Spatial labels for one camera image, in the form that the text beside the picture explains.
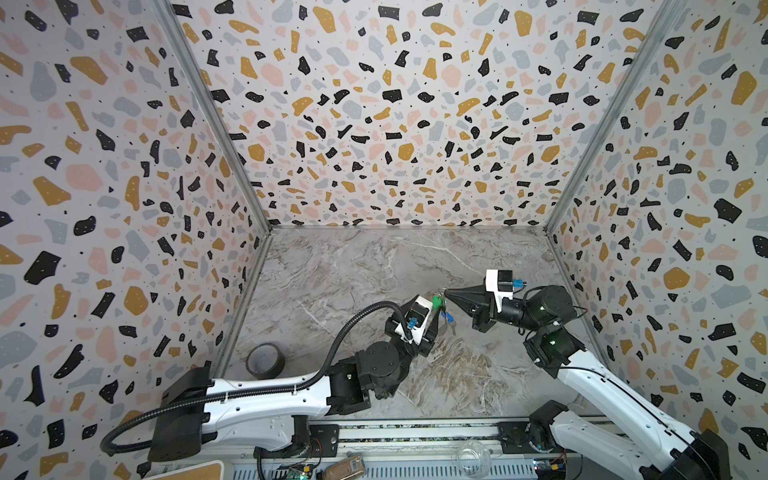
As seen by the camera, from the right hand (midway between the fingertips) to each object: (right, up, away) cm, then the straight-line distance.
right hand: (449, 293), depth 59 cm
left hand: (-3, -2, +3) cm, 5 cm away
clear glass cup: (+8, -42, +12) cm, 44 cm away
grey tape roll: (-49, -23, +27) cm, 61 cm away
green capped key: (-2, -2, +3) cm, 4 cm away
